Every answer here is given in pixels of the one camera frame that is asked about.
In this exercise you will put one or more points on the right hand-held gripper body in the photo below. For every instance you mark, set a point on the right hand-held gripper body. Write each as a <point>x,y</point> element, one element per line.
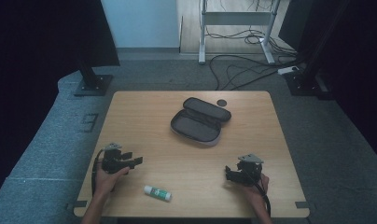
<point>249,171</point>

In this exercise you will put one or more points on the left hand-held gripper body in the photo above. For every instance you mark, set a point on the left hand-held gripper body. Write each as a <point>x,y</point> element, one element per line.
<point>112,161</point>

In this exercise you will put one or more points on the white green glue stick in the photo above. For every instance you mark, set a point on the white green glue stick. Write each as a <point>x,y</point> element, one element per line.
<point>157,193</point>

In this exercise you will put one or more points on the dark grey pencil case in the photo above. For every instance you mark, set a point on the dark grey pencil case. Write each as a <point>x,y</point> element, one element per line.
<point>197,124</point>

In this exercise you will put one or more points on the person's left hand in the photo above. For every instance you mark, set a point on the person's left hand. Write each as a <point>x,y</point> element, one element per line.
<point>106,182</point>

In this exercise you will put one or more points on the person's right hand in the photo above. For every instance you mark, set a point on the person's right hand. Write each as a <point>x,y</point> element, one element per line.
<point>258,192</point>

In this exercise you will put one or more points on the black table corner tab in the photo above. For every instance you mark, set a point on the black table corner tab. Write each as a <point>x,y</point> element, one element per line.
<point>80,204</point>

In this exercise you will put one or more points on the black round table grommet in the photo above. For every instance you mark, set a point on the black round table grommet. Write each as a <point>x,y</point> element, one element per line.
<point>221,102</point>

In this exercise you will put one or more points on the black metal stand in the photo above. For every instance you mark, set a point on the black metal stand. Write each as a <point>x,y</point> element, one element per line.
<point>304,82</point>
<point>91,82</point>

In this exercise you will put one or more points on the white power strip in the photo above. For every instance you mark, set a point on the white power strip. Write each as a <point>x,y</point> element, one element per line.
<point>287,70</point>

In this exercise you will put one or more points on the dark curtain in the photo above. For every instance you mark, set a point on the dark curtain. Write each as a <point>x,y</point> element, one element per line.
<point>357,77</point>
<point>37,46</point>

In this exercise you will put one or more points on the white metal desk frame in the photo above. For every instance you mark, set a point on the white metal desk frame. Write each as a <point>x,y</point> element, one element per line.
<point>236,18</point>

